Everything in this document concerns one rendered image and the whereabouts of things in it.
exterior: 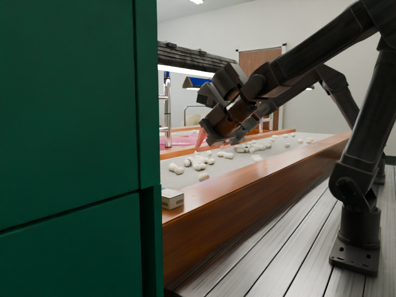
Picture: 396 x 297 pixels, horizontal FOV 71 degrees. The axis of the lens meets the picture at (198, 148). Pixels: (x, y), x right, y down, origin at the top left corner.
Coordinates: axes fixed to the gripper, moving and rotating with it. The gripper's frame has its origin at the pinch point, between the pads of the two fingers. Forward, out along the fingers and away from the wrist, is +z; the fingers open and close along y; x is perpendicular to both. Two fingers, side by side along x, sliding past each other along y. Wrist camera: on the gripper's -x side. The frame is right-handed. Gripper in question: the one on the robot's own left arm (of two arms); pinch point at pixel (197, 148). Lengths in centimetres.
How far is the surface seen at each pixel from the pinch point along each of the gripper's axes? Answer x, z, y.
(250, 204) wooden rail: 19.7, -8.0, 5.6
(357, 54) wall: -101, -31, -485
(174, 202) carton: 13.4, -9.4, 26.3
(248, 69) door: -218, 126, -468
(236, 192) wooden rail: 16.4, -10.8, 11.5
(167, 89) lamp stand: -32.3, 11.1, -18.3
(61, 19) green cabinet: 1, -29, 46
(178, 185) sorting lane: 7.3, 3.3, 10.2
